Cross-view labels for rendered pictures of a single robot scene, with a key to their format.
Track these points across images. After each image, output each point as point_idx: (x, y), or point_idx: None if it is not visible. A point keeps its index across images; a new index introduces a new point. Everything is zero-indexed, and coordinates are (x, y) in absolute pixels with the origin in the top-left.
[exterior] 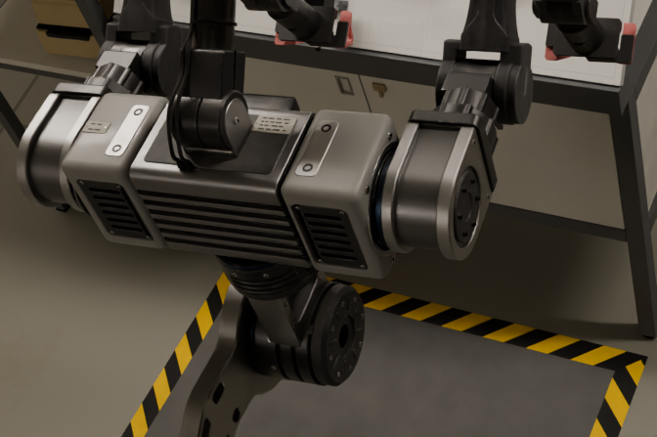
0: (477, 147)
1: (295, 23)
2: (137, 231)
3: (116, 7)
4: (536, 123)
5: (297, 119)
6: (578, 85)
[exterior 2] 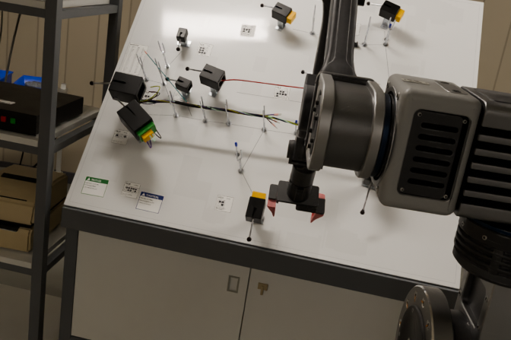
0: None
1: (309, 182)
2: (436, 187)
3: (68, 201)
4: (375, 322)
5: None
6: (431, 286)
